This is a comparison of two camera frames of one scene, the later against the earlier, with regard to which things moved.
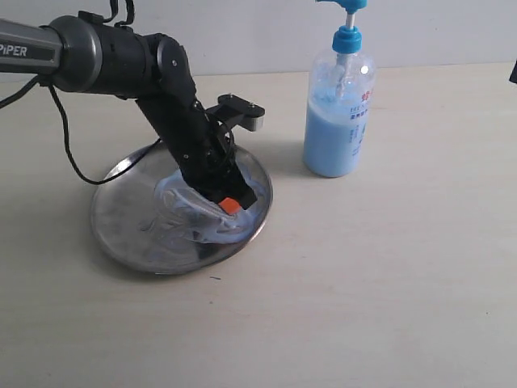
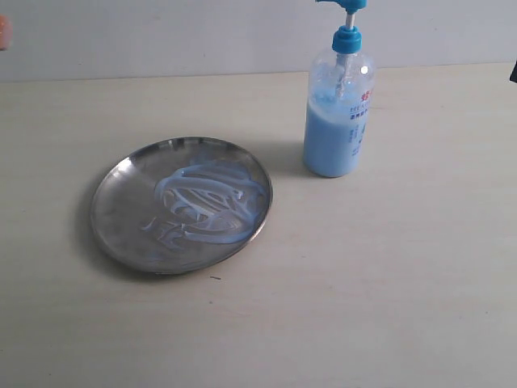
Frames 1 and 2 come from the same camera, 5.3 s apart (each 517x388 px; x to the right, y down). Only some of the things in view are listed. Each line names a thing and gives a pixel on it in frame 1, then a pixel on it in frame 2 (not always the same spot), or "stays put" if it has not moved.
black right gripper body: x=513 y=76 stays put
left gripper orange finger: x=229 y=205 to x=6 y=32
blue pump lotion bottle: x=341 y=90 stays put
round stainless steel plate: x=147 y=217 stays put
